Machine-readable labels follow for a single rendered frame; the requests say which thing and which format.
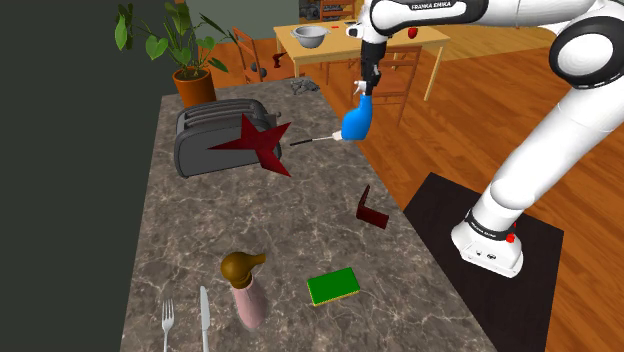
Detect grey crumpled object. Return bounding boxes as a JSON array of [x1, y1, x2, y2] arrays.
[[290, 77, 322, 96]]

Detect potted green plant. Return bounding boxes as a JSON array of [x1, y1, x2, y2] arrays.
[[113, 0, 241, 110]]

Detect blue spray bottle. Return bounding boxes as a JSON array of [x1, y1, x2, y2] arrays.
[[340, 80, 375, 143]]

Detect silver knife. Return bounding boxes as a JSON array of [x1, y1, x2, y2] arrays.
[[198, 285, 212, 352]]

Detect wooden dining table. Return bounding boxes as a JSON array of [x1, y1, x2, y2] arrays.
[[272, 19, 452, 103]]

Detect silver fork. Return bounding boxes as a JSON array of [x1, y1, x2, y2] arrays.
[[161, 298, 176, 352]]

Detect green sponge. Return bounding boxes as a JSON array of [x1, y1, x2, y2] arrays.
[[305, 265, 362, 308]]

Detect dark red star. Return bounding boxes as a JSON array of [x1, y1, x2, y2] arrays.
[[207, 113, 293, 178]]

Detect dark red angled bracket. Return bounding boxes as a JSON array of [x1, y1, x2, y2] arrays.
[[355, 184, 391, 231]]

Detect dark robot stand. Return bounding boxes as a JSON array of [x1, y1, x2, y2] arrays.
[[403, 171, 566, 352]]

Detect pink bottle with brown top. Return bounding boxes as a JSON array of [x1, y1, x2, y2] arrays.
[[219, 250, 270, 331]]

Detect dark grey toaster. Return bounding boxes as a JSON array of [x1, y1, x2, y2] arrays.
[[173, 98, 284, 180]]

